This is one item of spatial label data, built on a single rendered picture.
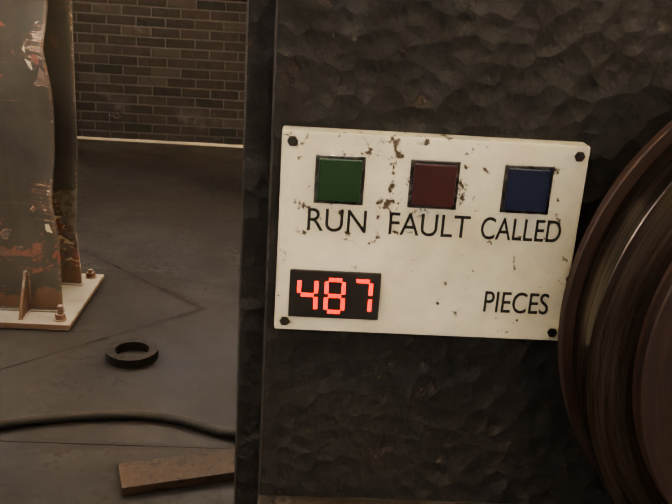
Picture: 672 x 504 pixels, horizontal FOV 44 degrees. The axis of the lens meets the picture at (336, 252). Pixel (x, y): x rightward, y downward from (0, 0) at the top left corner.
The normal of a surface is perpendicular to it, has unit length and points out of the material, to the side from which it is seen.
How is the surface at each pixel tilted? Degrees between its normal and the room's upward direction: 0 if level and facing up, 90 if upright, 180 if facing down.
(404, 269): 90
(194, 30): 90
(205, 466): 0
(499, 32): 90
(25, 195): 90
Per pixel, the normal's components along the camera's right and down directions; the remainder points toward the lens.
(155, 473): 0.06, -0.95
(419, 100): 0.04, 0.32
